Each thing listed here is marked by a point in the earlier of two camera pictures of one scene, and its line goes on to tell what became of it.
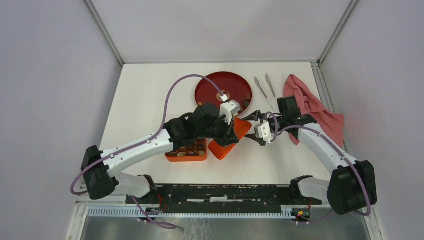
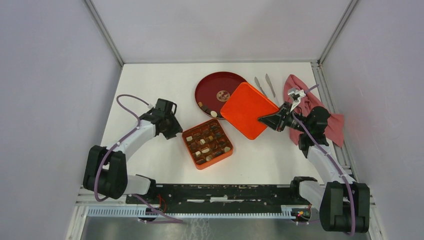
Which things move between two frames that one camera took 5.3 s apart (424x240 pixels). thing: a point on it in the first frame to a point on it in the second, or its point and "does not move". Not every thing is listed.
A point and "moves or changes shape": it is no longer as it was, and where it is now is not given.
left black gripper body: x=222 y=130 to x=172 y=127
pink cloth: x=331 y=125 does not move
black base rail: x=224 y=195 does not move
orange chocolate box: x=197 y=152 moves or changes shape
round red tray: x=236 y=87 does not move
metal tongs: x=268 y=81 does not move
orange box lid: x=241 y=128 to x=246 y=105
